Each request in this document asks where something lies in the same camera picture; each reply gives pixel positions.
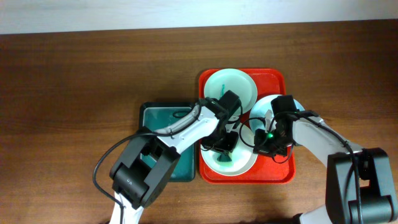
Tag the green yellow sponge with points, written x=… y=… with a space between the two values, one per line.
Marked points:
x=224 y=157

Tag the light blue plate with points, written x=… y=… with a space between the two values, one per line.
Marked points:
x=257 y=114

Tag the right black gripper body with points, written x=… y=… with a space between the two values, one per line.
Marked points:
x=272 y=143

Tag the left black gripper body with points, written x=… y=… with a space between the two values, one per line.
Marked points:
x=225 y=141

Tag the pale green plate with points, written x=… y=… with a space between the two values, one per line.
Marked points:
x=235 y=80

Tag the dark green water basin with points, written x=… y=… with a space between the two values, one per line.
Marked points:
x=156 y=115

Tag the red plastic tray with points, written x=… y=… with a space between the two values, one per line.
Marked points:
x=264 y=171

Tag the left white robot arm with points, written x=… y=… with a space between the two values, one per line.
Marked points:
x=145 y=166

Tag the white plate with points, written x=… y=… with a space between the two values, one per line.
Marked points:
x=243 y=157

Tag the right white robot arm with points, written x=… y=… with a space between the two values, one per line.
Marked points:
x=359 y=181

